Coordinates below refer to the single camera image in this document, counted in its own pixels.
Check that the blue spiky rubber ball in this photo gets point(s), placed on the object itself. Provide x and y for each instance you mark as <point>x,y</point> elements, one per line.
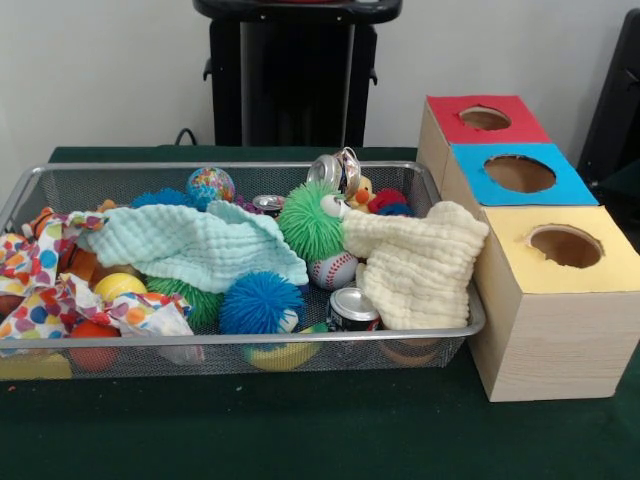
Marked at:
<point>258,305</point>

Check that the green spiky rubber ball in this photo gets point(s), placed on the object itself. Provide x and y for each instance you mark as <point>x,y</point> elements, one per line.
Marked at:
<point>312,220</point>

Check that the cream knitted cloth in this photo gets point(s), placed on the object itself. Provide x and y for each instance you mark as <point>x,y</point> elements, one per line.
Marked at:
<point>425,260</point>

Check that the dark green spiky ball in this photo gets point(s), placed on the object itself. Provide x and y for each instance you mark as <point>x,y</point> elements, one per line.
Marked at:
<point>195,302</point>

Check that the black labelled silver can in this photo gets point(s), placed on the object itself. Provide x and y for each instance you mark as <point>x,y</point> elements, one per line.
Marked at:
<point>354,308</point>

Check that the mint green fuzzy cloth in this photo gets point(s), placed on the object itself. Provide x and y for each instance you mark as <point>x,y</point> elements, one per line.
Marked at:
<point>200,245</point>

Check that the small globe ball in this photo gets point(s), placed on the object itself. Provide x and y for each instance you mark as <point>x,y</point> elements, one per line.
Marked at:
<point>211,184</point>

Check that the red orange smooth ball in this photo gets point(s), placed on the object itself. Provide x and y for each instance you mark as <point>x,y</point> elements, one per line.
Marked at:
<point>92,342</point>

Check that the wooden box with three holes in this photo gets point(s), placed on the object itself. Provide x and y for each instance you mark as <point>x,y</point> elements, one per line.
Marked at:
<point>545,340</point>

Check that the polka dot colourful cloth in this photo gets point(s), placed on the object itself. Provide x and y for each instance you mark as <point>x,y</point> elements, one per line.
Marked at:
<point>40,280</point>

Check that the crushed silver can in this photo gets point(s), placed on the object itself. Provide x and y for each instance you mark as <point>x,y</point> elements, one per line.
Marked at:
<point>335,168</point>

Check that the yellow smooth ball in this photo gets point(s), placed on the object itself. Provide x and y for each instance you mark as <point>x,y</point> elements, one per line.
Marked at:
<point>120,286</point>

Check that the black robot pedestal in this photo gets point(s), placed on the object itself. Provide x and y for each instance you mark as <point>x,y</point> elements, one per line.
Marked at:
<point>300,90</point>

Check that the black upright panel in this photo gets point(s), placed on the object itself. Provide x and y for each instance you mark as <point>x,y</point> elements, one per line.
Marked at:
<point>615,100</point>

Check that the white baseball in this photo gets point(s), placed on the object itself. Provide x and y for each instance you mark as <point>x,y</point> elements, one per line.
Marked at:
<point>333,270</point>

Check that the dark green side table cloth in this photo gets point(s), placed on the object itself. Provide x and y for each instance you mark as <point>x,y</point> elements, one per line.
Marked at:
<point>625,182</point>

